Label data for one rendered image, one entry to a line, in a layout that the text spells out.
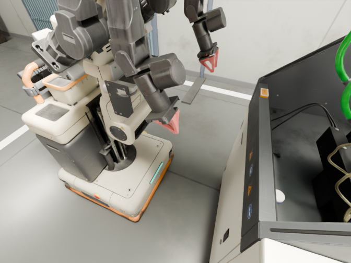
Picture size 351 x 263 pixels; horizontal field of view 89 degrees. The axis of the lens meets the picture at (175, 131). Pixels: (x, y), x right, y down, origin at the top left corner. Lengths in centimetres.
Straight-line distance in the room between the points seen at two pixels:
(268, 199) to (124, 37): 50
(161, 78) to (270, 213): 41
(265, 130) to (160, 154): 88
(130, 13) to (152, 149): 112
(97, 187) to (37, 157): 94
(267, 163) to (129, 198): 89
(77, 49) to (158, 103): 22
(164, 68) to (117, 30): 11
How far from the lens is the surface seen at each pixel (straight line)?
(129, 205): 123
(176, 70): 41
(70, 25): 48
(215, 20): 79
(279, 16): 242
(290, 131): 92
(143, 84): 45
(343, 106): 55
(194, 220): 146
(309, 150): 89
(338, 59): 57
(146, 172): 131
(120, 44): 43
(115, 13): 42
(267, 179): 56
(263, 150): 62
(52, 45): 60
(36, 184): 194
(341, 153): 70
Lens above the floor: 139
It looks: 47 degrees down
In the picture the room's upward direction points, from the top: straight up
